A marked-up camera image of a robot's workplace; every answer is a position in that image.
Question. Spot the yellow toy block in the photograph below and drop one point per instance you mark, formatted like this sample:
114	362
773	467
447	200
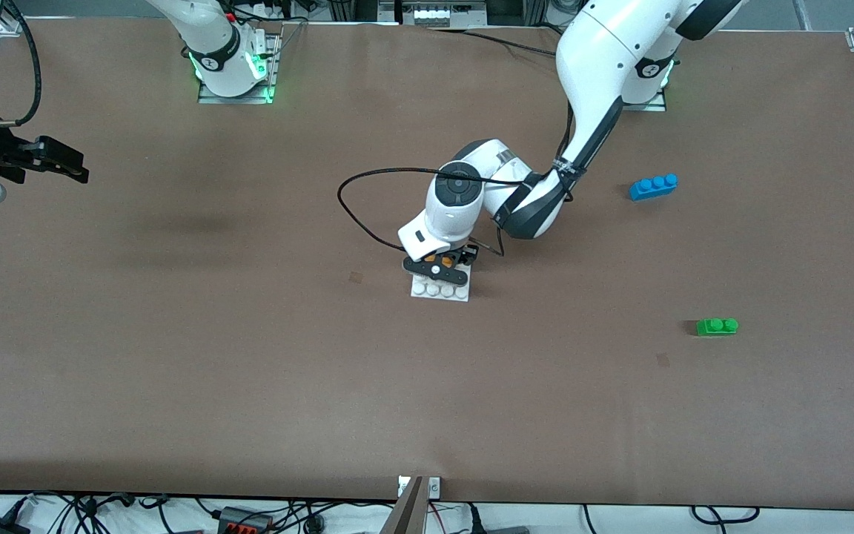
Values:
446	261

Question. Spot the white studded base plate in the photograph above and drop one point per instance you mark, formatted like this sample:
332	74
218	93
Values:
442	291

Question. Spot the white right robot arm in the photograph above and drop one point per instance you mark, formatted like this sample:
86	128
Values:
212	37

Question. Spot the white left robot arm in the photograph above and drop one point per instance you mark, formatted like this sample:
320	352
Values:
597	52

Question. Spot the blue toy block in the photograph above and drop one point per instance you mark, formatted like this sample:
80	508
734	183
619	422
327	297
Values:
653	188

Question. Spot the green toy block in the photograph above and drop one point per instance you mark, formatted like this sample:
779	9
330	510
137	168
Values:
716	327

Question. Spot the white power strip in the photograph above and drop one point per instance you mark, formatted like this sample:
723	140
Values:
431	13

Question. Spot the black box orange connectors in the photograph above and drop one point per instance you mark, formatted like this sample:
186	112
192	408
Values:
238	521

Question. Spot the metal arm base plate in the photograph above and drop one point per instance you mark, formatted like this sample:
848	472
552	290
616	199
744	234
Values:
649	107
234	99

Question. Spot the small white bracket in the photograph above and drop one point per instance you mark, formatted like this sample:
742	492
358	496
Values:
402	486
434	487

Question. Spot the grey tapered post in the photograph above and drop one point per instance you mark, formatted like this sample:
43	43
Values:
406	515

